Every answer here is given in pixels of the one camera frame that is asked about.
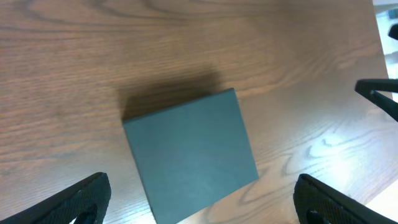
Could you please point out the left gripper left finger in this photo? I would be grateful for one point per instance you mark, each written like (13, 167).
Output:
(84, 202)

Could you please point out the black object at table edge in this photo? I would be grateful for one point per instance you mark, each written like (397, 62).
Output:
(370, 90)

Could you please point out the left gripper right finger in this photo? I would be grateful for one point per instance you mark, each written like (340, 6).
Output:
(316, 202)

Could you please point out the dark green box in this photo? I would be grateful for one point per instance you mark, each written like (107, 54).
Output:
(191, 155)

